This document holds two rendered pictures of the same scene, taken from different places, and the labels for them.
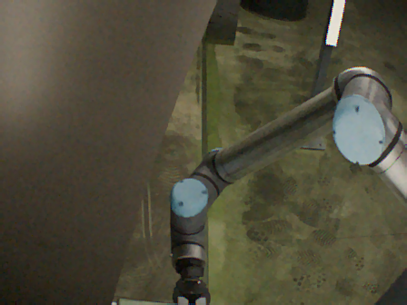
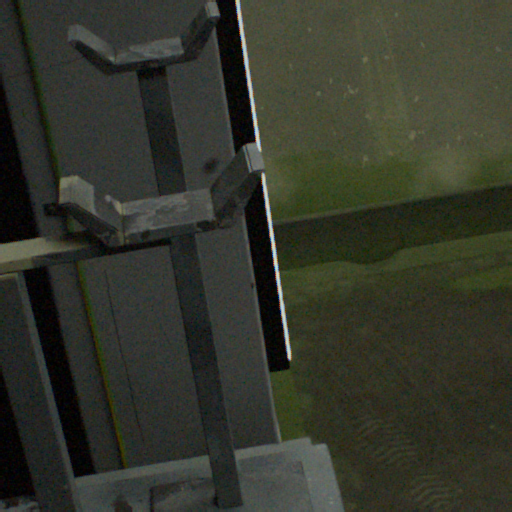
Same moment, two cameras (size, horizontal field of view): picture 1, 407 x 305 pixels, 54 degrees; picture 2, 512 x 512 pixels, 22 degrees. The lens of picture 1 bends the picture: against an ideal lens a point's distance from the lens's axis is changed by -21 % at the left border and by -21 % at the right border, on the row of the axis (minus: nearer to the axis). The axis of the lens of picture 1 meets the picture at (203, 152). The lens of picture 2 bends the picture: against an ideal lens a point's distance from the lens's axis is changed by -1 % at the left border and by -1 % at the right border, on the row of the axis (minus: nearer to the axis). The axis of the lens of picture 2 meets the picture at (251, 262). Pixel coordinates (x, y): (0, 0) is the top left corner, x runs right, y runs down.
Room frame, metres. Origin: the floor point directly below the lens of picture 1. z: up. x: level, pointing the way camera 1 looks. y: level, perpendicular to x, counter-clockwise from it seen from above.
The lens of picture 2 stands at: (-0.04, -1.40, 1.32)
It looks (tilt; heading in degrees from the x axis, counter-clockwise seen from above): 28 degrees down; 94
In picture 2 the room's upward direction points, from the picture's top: 9 degrees counter-clockwise
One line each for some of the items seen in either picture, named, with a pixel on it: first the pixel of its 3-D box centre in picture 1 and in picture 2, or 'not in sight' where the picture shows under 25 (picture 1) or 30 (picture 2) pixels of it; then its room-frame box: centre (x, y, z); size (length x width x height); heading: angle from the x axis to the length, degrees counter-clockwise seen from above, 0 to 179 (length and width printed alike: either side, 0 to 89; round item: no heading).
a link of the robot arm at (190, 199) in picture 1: (190, 204); not in sight; (0.79, 0.01, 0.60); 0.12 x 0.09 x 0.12; 157
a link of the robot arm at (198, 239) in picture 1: (187, 235); not in sight; (0.78, 0.01, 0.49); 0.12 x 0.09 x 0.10; 8
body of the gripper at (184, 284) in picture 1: (189, 284); not in sight; (0.61, -0.01, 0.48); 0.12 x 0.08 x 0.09; 8
